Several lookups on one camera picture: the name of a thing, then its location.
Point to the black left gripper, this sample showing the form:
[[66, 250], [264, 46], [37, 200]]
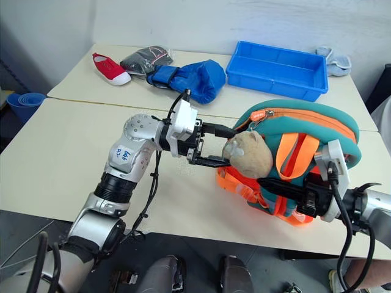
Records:
[[197, 145]]

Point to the red and white shoe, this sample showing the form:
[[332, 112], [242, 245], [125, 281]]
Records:
[[111, 68]]

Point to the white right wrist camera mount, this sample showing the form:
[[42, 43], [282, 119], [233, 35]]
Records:
[[336, 155]]

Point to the black chair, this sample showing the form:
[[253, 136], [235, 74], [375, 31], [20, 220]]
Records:
[[382, 85]]

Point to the black item in clear bag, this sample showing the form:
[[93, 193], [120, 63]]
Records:
[[143, 61]]

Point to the light blue cloth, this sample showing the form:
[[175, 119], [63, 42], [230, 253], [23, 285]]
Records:
[[337, 62]]

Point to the blue boxing glove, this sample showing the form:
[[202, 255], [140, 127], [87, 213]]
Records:
[[195, 77]]

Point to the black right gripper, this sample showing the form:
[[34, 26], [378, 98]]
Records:
[[317, 198]]

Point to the beige plush toy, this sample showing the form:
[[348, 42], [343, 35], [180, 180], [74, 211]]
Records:
[[253, 155]]

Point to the dark rounded shape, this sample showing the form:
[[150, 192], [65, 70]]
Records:
[[163, 274], [236, 274]]

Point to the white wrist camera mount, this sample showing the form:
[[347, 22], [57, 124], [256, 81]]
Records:
[[183, 119], [336, 155]]

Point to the bare leg of person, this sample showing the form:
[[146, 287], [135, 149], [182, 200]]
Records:
[[366, 274]]

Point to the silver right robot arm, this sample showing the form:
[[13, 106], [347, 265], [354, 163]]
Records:
[[377, 204]]

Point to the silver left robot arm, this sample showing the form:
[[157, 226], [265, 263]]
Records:
[[134, 131]]

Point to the orange and teal backpack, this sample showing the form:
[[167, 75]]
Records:
[[305, 113]]

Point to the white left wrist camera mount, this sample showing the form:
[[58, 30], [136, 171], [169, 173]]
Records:
[[183, 119]]

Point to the blue plastic bin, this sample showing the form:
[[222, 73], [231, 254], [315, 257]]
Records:
[[275, 68]]

